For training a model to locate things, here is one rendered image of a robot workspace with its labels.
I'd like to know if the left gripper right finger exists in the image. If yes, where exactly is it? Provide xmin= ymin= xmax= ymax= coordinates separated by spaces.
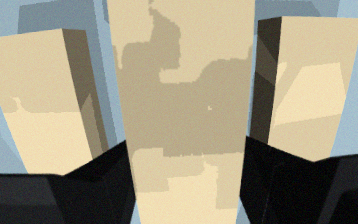
xmin=239 ymin=136 xmax=358 ymax=224

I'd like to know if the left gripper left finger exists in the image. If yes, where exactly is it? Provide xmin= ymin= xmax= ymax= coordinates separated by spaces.
xmin=0 ymin=140 xmax=136 ymax=224

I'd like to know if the tan rectangular block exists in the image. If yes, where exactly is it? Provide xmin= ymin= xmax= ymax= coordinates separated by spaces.
xmin=0 ymin=29 xmax=109 ymax=175
xmin=249 ymin=16 xmax=358 ymax=161

